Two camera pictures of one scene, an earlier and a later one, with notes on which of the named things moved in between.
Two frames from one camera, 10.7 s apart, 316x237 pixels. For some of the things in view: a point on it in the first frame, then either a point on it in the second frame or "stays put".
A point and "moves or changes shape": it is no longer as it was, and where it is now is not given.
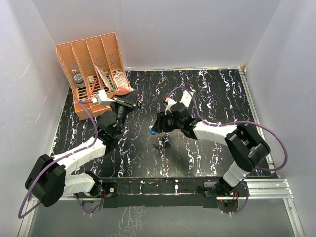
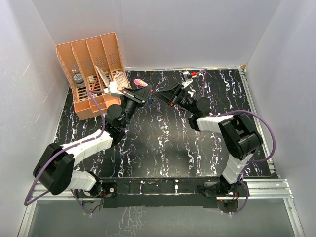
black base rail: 164,193 stays put
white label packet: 120,79 stays put
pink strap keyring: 125,88 moves or changes shape
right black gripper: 160,126 → 170,96
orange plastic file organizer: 96,70 stays put
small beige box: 91,79 stays put
